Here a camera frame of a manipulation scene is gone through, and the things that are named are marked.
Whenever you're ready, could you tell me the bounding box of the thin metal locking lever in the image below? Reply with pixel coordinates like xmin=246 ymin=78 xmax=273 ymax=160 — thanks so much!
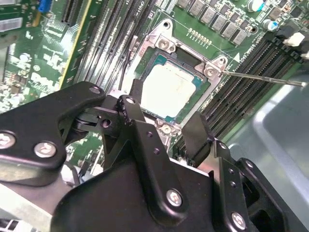
xmin=221 ymin=71 xmax=308 ymax=87

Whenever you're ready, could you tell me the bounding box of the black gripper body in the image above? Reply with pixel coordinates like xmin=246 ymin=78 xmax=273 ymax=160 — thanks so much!
xmin=52 ymin=159 xmax=227 ymax=232

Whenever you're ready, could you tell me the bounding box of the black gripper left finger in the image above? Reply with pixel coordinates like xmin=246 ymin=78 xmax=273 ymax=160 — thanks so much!
xmin=0 ymin=79 xmax=189 ymax=226

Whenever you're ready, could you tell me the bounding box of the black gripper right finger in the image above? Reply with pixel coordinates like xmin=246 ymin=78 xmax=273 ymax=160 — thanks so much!
xmin=182 ymin=111 xmax=290 ymax=232

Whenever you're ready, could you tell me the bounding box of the silver CPU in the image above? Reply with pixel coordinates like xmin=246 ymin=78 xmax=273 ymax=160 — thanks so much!
xmin=139 ymin=53 xmax=208 ymax=124

